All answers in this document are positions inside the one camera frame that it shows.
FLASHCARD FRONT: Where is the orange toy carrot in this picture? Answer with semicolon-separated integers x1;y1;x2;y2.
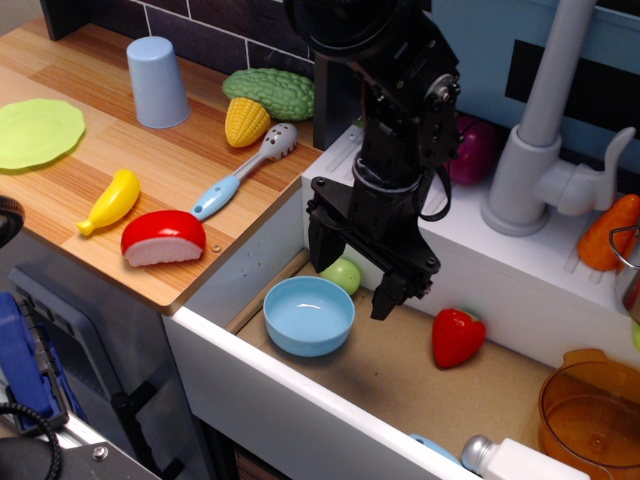
577;194;639;271

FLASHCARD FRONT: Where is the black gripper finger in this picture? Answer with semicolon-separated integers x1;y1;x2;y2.
371;273;407;320
308;211;346;273

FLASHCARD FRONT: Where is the light blue utensil handle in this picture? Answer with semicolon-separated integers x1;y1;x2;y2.
409;434;461;466

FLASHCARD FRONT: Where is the light blue plastic cup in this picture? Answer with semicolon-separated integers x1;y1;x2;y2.
126;36;191;129

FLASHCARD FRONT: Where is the light blue plastic bowl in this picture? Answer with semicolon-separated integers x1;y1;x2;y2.
263;276;355;358

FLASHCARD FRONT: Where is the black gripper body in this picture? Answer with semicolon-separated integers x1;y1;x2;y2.
307;176;440;298

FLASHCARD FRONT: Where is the black hose at left edge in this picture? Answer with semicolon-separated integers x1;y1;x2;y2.
0;195;25;250

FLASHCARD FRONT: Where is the silver metal pot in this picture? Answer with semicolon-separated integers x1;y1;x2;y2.
609;224;639;323

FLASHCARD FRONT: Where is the black cable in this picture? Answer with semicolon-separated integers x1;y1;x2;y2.
0;402;62;480

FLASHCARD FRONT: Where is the grey toy faucet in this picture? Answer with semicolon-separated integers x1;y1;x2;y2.
481;1;636;237

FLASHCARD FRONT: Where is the blue object at left edge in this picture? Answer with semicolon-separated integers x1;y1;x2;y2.
1;292;70;427

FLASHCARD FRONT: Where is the white toy sink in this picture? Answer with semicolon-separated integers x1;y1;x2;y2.
162;124;640;480

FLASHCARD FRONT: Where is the red toy strawberry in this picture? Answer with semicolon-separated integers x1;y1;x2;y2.
432;308;486;369

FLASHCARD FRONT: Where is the green toy bitter gourd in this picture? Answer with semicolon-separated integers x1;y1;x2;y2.
222;68;314;121

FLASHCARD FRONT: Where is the blue grey slotted spoon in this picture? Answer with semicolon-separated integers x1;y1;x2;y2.
191;123;298;222

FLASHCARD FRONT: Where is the red white toy sushi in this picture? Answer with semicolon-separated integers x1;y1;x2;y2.
120;210;206;267

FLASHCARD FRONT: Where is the green toy ball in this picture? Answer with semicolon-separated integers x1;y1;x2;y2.
320;258;362;295

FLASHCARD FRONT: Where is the orange transparent pot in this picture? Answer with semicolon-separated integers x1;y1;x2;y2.
537;349;639;479

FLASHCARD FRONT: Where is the light green plastic plate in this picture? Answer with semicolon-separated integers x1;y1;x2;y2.
1;99;86;170

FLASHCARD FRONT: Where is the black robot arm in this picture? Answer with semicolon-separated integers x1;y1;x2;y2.
284;1;463;320

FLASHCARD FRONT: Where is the purple toy onion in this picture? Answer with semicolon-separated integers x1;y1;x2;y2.
448;115;501;186

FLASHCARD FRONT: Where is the white bottle with silver cap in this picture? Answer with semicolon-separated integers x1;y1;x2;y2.
461;435;590;480

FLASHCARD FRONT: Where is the yellow toy banana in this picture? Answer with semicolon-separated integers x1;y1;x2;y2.
77;169;141;236

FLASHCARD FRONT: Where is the yellow toy corn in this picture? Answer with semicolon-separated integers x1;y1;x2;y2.
225;97;271;148

